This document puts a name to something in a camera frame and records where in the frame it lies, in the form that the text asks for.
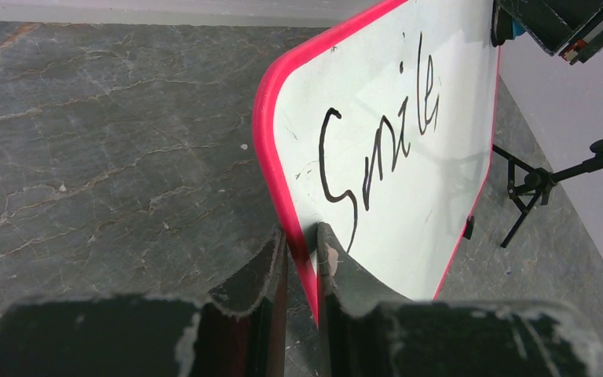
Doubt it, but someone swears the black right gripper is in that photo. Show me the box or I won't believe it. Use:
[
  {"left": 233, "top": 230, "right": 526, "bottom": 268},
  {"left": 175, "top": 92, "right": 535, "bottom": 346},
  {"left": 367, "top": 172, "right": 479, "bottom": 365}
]
[{"left": 494, "top": 0, "right": 603, "bottom": 65}]

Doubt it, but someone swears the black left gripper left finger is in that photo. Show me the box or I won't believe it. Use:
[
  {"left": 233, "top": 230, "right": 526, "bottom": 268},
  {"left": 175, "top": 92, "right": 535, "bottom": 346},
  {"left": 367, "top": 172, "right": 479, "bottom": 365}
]
[{"left": 0, "top": 229, "right": 287, "bottom": 376}]

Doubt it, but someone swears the pink framed whiteboard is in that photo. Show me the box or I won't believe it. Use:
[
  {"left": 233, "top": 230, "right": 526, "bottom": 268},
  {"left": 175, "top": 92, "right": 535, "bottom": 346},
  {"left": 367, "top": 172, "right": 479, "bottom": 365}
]
[{"left": 252, "top": 1, "right": 499, "bottom": 314}]

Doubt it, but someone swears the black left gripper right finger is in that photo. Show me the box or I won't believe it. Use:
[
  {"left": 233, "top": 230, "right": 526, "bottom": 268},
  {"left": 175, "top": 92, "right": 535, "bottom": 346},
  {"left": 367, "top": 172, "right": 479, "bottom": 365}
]
[{"left": 316, "top": 222, "right": 603, "bottom": 376}]

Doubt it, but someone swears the blue whiteboard eraser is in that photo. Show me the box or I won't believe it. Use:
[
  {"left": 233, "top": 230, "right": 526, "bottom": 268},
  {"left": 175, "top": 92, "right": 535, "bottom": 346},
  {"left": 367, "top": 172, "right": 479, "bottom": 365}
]
[{"left": 490, "top": 6, "right": 526, "bottom": 47}]

